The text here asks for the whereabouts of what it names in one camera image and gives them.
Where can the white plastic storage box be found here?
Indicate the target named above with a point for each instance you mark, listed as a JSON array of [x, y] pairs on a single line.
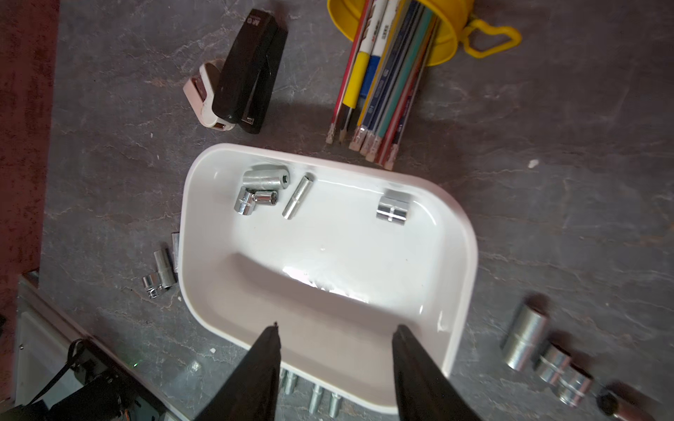
[[314, 259]]

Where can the bundle of coloured pencils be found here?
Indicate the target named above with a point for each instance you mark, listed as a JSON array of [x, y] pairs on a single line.
[[391, 42]]

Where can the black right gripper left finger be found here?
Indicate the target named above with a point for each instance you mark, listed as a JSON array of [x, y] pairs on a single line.
[[251, 391]]

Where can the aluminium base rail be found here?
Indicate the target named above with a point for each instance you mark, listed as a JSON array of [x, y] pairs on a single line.
[[43, 337]]

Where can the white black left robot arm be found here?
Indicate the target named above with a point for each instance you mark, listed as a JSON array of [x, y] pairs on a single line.
[[108, 391]]

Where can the short chrome socket end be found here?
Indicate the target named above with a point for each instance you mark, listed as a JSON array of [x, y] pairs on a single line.
[[573, 386]]

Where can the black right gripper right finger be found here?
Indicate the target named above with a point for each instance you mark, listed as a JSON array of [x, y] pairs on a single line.
[[423, 392]]

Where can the large chrome socket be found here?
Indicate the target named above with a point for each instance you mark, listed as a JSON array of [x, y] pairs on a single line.
[[266, 178]]

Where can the short chrome socket row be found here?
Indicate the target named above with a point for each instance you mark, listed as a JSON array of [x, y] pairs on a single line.
[[552, 363]]

